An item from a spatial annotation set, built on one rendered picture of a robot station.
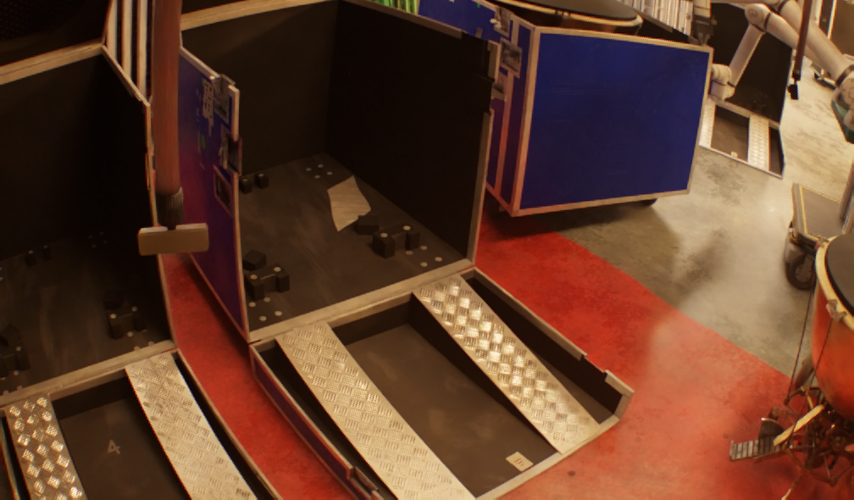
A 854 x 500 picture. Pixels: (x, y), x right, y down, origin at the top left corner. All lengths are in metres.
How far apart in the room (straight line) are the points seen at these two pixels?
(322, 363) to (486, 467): 0.57
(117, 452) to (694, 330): 2.20
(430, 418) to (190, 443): 0.77
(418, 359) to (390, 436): 0.43
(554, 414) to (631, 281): 0.93
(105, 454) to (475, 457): 1.16
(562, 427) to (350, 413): 0.63
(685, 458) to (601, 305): 0.89
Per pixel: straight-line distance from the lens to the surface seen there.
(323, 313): 2.24
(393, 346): 2.35
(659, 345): 2.61
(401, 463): 1.93
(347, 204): 2.78
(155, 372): 2.07
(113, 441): 2.07
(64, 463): 1.94
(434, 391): 2.21
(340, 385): 2.05
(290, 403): 1.98
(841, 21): 9.02
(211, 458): 1.89
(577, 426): 2.16
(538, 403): 2.17
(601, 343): 2.55
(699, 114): 3.26
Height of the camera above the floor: 1.54
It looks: 31 degrees down
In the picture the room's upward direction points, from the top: 6 degrees clockwise
